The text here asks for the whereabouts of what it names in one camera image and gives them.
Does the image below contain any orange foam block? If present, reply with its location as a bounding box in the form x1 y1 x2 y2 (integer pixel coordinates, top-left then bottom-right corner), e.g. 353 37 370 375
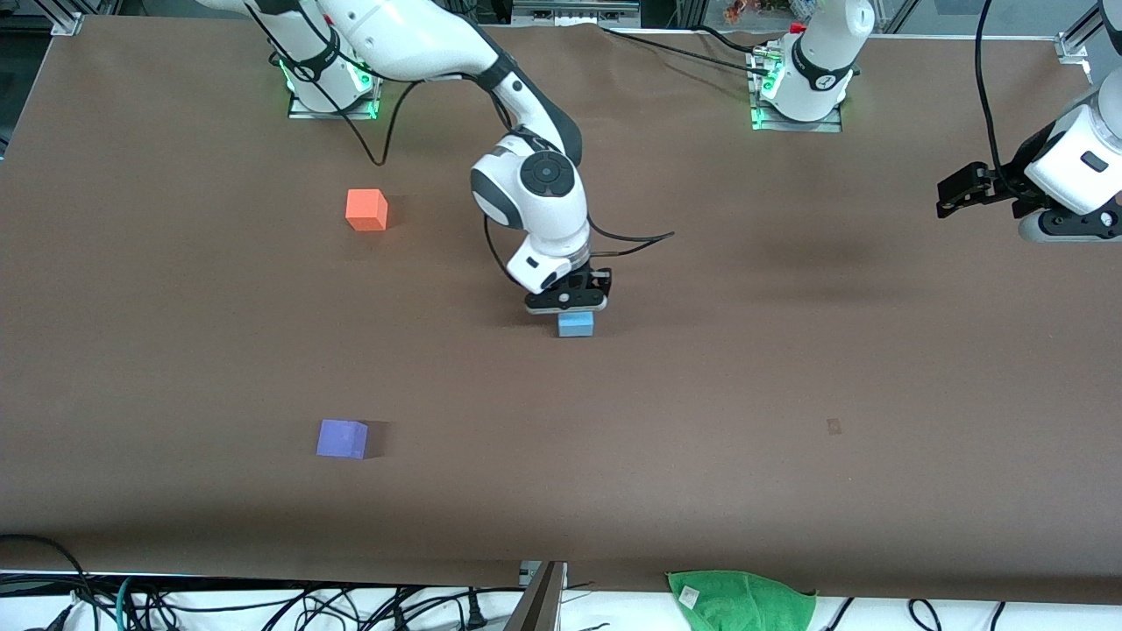
345 188 389 232

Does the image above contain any purple foam block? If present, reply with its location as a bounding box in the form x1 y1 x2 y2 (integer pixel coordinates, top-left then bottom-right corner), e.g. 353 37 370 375
316 419 369 460

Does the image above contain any brown table cover sheet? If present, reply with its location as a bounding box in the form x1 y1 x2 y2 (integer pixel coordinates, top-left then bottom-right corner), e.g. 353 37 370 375
0 16 1122 606

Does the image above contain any grey electronics box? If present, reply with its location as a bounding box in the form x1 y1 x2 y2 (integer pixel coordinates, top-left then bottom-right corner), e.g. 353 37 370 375
512 0 642 27

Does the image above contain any grey aluminium profile bar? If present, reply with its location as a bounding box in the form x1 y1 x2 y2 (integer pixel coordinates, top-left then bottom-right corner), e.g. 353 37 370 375
504 561 567 631

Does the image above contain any green microfibre cloth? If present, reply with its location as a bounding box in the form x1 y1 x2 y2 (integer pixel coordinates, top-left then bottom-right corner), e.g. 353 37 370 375
666 570 818 631

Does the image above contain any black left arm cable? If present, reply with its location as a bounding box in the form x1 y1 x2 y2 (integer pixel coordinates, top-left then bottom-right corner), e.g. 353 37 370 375
974 0 1011 181

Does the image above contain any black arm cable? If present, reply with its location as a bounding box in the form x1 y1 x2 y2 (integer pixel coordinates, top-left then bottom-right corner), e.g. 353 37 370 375
974 0 1011 181
245 0 676 287

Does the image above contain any aluminium frame corner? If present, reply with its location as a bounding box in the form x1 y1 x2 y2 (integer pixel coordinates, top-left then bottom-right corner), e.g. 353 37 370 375
1056 18 1101 65
35 0 85 36

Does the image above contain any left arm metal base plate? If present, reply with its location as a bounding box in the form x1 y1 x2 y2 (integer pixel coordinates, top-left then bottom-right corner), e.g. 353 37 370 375
749 48 844 133

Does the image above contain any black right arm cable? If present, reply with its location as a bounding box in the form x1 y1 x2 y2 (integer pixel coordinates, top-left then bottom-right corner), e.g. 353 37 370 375
245 0 676 287

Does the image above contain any long black table cable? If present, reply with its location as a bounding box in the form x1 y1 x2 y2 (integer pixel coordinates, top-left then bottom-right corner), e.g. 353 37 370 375
600 25 774 78

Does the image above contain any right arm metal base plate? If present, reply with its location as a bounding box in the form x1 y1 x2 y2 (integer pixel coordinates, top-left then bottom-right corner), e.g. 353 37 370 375
288 39 387 120

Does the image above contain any black looped floor cable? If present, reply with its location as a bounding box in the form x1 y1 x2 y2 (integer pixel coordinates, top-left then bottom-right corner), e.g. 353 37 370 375
0 533 92 610

